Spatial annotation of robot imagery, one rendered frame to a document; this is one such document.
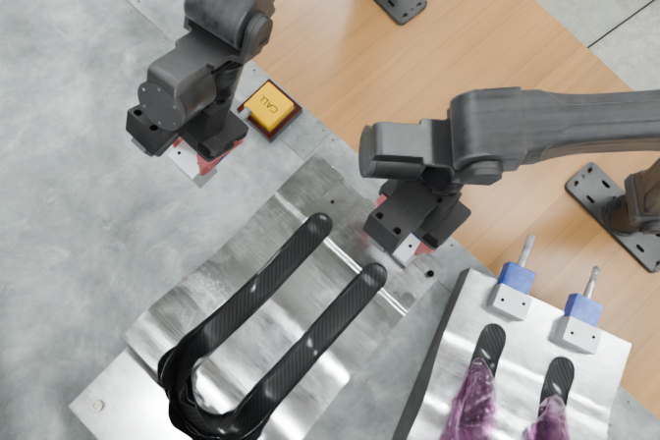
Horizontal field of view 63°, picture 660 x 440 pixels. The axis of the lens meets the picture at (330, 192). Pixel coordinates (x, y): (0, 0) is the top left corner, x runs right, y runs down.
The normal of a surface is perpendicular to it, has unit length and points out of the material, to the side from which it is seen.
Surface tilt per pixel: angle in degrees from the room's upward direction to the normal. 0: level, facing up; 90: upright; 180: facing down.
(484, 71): 0
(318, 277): 3
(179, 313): 22
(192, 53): 28
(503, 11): 0
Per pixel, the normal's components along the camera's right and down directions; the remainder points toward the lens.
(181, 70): 0.29, -0.60
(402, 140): 0.19, -0.26
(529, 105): -0.15, -0.26
